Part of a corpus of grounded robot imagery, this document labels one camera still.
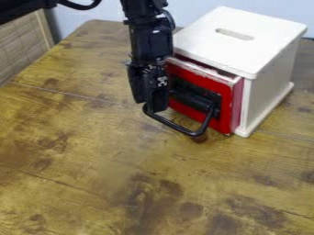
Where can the red drawer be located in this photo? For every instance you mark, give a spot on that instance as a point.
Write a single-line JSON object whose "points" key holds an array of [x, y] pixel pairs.
{"points": [[199, 84]]}

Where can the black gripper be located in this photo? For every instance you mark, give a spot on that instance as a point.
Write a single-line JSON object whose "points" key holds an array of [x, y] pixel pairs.
{"points": [[151, 48]]}

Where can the black metal drawer handle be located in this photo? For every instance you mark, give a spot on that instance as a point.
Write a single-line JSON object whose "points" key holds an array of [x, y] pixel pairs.
{"points": [[187, 116]]}

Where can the white wooden box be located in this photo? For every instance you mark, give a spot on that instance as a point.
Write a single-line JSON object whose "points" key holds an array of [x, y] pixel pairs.
{"points": [[253, 46]]}

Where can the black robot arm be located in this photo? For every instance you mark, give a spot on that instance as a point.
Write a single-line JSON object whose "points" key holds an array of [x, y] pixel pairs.
{"points": [[135, 8]]}

